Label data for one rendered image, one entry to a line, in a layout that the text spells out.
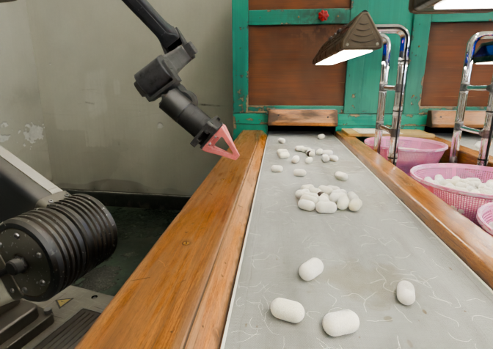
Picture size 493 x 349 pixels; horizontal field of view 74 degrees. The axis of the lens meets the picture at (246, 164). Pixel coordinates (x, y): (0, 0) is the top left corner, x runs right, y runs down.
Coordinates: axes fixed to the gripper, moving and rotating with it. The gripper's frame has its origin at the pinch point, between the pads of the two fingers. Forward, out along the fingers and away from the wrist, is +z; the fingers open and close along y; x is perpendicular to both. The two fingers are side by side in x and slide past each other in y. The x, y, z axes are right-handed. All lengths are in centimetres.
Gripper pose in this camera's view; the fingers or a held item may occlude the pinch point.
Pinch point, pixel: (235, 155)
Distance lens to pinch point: 74.6
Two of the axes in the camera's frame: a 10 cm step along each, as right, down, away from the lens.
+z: 7.6, 6.5, 1.0
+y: 0.9, -2.6, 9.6
